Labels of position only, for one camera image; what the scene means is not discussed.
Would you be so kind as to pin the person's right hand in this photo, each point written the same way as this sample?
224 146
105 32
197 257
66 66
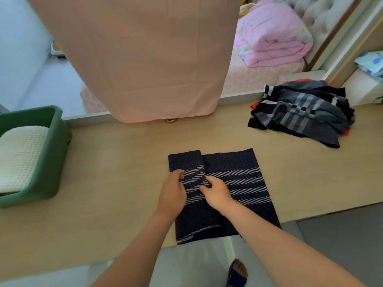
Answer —
217 194

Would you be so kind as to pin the person's left hand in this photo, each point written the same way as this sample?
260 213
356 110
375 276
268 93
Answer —
171 192

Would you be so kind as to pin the person's left thumb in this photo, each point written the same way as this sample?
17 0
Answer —
180 174

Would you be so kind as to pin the person's right fingers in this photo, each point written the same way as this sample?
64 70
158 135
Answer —
206 185

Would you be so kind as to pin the navy striped towel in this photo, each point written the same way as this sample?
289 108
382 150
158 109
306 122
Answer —
230 188

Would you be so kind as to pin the person's left forearm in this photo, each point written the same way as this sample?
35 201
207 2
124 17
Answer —
136 251

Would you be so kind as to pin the person's right forearm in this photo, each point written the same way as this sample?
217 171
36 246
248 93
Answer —
287 248

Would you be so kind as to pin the gold round object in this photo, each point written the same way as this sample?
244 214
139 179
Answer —
170 120

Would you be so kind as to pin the blue slipper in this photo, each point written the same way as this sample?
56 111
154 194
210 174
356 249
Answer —
236 273

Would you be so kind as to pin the pink patterned bed sheet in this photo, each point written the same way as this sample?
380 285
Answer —
251 79

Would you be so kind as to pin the black cloth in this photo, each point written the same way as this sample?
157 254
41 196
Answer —
317 137

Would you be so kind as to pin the grey striped towel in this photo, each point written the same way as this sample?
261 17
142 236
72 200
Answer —
305 113

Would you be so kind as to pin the pink hanging cloth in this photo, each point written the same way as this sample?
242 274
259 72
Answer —
140 56

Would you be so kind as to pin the green plastic basket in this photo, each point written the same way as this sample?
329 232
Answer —
51 158

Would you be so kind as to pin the pink folded quilt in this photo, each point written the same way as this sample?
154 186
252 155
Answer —
269 35

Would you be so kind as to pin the white waffle towel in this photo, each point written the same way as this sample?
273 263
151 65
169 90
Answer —
18 158

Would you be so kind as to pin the white tray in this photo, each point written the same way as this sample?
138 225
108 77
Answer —
56 49

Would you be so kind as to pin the yellow plush toy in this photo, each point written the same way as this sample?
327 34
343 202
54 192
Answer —
246 8

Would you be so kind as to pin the blue patterned cloth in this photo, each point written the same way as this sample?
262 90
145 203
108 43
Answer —
370 64

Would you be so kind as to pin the grey tufted headboard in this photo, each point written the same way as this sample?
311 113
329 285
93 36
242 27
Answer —
320 11

